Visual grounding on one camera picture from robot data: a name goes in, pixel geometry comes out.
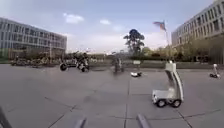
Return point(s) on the motor scooter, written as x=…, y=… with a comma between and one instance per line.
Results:
x=80, y=64

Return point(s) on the tall dark tree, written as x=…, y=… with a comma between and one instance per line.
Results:
x=134, y=40

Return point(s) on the pale multi-storey building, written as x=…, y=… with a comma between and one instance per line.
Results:
x=200, y=26

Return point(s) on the white robot with tall mast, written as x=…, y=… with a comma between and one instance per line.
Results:
x=171, y=90

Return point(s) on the person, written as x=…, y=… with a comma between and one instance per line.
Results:
x=117, y=65

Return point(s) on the flag on pole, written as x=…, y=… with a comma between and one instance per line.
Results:
x=161, y=25

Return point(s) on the row of parked bicycles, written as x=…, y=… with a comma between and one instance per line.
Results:
x=26, y=62

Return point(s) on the long glass-fronted building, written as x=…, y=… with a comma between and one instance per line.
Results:
x=30, y=38

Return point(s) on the robot's own part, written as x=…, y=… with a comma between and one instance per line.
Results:
x=80, y=123
x=143, y=122

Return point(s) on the small low robot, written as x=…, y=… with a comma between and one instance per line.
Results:
x=136, y=74

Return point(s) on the small wheeled robot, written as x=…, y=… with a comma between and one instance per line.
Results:
x=215, y=72

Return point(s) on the row of trees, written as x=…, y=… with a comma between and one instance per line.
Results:
x=186, y=53

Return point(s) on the low hedge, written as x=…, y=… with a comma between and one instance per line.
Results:
x=193, y=65

